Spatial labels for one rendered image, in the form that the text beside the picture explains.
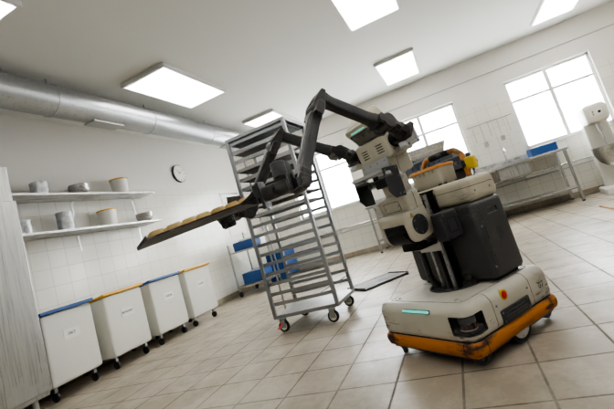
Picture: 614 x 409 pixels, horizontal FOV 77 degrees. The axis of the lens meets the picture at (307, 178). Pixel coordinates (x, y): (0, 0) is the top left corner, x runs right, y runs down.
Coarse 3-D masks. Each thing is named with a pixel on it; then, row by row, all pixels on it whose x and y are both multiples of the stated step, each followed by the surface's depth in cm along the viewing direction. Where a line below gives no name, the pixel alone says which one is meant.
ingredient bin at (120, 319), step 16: (128, 288) 420; (96, 304) 394; (112, 304) 400; (128, 304) 417; (96, 320) 394; (112, 320) 394; (128, 320) 411; (144, 320) 430; (112, 336) 389; (128, 336) 405; (144, 336) 424; (112, 352) 386; (144, 352) 427
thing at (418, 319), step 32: (416, 288) 224; (480, 288) 185; (512, 288) 182; (544, 288) 193; (416, 320) 192; (448, 320) 174; (480, 320) 172; (512, 320) 178; (448, 352) 177; (480, 352) 163
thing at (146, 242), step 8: (232, 208) 145; (240, 208) 165; (208, 216) 137; (216, 216) 152; (224, 216) 173; (192, 224) 139; (200, 224) 156; (168, 232) 132; (176, 232) 147; (184, 232) 164; (144, 240) 130; (152, 240) 137; (160, 240) 154
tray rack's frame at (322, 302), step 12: (276, 120) 341; (288, 120) 348; (252, 132) 352; (228, 144) 361; (228, 156) 360; (240, 192) 354; (252, 228) 351; (252, 240) 349; (264, 276) 344; (276, 276) 366; (300, 300) 379; (312, 300) 359; (324, 300) 342; (348, 300) 359; (276, 312) 342; (288, 312) 338; (300, 312) 330
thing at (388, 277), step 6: (384, 276) 453; (390, 276) 441; (396, 276) 431; (402, 276) 428; (366, 282) 446; (372, 282) 435; (378, 282) 424; (384, 282) 423; (348, 288) 440; (360, 288) 416; (366, 288) 407
